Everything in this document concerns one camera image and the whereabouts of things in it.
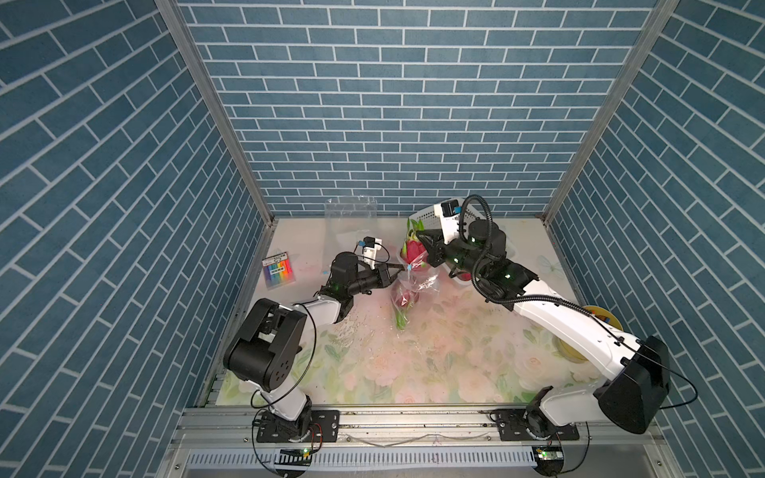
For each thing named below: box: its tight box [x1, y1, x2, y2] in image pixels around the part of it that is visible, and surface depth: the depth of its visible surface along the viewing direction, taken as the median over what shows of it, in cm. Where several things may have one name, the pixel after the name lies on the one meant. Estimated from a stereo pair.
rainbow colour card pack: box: [260, 250, 296, 291], surface depth 104 cm
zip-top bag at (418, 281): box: [390, 239, 440, 331], surface depth 77 cm
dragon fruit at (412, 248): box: [400, 218, 428, 264], surface depth 75 cm
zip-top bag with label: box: [323, 196, 378, 269], surface depth 120 cm
